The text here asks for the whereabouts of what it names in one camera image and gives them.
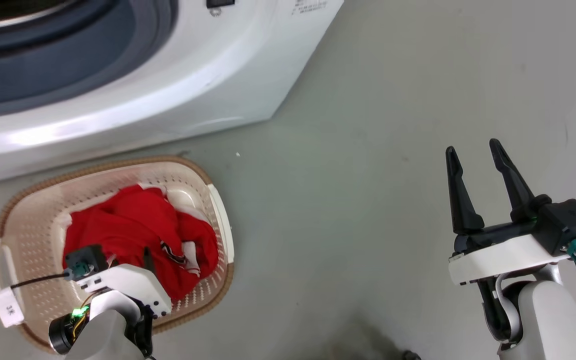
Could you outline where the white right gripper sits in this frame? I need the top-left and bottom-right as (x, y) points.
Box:
(445, 139), (569, 286)

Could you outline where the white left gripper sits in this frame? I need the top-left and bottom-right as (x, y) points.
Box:
(75, 247), (172, 318)

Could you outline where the red garment with striped trim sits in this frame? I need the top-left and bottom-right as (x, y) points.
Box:
(63, 185), (219, 301)

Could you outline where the cream perforated laundry basket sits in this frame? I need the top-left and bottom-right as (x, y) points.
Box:
(0, 156), (235, 353)

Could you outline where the white front-load washing machine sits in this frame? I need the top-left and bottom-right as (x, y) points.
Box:
(0, 0), (345, 188)

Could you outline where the grey rubber door gasket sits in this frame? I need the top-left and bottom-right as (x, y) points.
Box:
(0, 0), (179, 120)

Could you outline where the small printed text label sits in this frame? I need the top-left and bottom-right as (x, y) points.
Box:
(290, 0), (329, 15)

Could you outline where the teal left camera connector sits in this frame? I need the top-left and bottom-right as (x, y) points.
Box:
(65, 264), (94, 280)

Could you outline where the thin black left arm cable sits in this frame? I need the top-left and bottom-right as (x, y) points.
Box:
(0, 272), (69, 313)

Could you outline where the white cable tag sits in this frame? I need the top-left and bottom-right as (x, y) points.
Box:
(0, 287), (25, 328)

